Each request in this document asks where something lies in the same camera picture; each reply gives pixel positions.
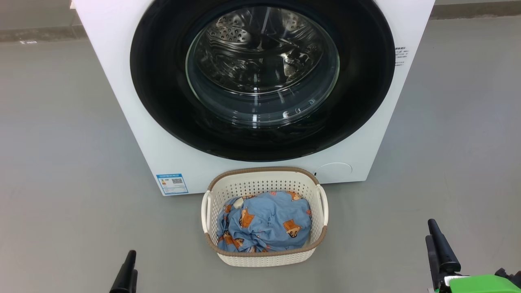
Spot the cream perforated laundry basket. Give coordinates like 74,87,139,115
201,167,328,267

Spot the blue energy label sticker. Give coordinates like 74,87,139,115
156,174,189,196

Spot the round white filter cover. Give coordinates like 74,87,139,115
315,163,353,184

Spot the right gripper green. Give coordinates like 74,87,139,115
425,219,521,293

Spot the white front-load washing machine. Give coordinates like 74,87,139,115
71,0,436,197

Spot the black glass washer door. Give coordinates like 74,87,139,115
129,0,396,162

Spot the stainless steel washer drum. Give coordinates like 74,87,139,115
191,6,338,122

